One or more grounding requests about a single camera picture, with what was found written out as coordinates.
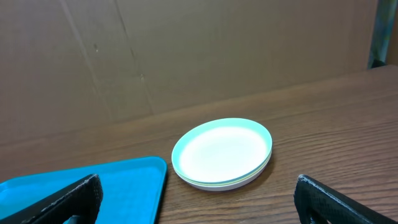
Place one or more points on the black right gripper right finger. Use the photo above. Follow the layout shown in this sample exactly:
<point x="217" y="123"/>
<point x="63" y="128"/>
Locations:
<point x="317" y="203"/>

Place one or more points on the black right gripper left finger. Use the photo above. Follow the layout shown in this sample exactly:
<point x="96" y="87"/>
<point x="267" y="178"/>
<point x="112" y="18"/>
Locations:
<point x="76" y="203"/>

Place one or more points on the white plate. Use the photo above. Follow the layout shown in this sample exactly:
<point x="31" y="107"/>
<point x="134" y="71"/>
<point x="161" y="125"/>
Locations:
<point x="222" y="187"/>

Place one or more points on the light blue plate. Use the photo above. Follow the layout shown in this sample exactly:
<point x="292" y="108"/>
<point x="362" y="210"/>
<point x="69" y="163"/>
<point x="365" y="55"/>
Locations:
<point x="222" y="152"/>

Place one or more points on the yellow-green plate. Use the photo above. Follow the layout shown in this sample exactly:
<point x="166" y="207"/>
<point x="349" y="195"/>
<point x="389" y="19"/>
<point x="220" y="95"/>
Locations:
<point x="262" y="170"/>

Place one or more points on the teal plastic tray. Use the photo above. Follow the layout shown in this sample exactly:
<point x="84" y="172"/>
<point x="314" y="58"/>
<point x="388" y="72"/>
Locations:
<point x="132" y="189"/>

